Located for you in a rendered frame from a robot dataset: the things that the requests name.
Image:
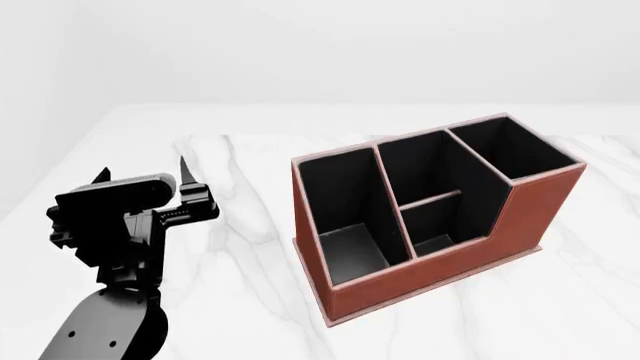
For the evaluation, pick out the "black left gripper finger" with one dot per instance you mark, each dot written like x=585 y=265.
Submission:
x=104 y=175
x=186 y=171

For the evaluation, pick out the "brown leather desk caddy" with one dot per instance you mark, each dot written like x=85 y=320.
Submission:
x=450 y=270

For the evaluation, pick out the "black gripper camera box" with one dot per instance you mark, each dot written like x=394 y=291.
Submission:
x=117 y=191

